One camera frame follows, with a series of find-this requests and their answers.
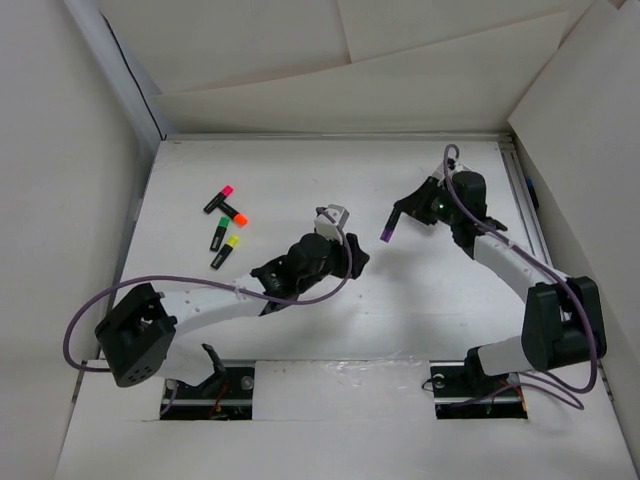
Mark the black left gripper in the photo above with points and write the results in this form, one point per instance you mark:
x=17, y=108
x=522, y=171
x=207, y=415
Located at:
x=339, y=251

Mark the aluminium table edge rail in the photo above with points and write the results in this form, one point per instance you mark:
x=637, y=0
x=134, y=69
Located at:
x=524, y=202

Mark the orange highlighter marker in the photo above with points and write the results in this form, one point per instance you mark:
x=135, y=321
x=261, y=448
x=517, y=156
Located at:
x=238, y=218

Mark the pink highlighter marker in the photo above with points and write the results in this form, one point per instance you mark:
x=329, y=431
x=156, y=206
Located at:
x=218, y=199

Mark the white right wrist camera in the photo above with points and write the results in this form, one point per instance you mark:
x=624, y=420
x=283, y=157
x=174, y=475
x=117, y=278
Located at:
x=448, y=168

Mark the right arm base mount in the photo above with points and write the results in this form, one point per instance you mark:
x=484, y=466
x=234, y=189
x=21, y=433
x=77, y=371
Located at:
x=462, y=391

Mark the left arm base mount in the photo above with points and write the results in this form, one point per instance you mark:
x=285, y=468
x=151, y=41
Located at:
x=225, y=395

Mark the green highlighter marker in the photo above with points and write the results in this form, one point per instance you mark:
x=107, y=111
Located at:
x=219, y=234

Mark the yellow highlighter marker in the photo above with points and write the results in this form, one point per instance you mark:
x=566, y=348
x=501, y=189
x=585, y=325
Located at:
x=224, y=252

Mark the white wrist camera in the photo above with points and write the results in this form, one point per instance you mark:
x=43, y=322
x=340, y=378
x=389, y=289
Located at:
x=330, y=222
x=448, y=168

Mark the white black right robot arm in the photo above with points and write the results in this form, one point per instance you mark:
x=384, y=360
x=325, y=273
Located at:
x=563, y=322

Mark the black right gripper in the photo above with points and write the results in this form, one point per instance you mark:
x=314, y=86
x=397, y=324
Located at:
x=413, y=202

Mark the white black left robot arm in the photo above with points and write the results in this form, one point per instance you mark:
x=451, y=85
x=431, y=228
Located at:
x=137, y=336

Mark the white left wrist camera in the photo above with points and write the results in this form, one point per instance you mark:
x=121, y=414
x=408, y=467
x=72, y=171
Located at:
x=330, y=222

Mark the purple highlighter marker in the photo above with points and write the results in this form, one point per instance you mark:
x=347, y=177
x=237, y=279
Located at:
x=390, y=225

